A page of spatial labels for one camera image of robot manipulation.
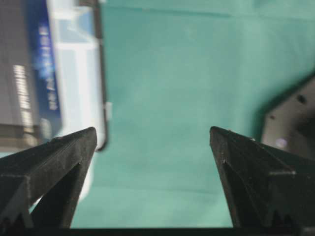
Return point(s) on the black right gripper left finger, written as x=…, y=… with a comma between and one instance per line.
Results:
x=40, y=186

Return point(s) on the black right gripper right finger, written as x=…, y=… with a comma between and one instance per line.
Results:
x=263, y=186

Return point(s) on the black realsense box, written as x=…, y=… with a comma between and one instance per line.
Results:
x=29, y=102

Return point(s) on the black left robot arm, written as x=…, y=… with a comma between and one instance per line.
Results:
x=290, y=126

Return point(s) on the clear plastic storage case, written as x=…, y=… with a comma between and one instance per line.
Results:
x=77, y=35

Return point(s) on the green table mat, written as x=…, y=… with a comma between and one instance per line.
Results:
x=174, y=69

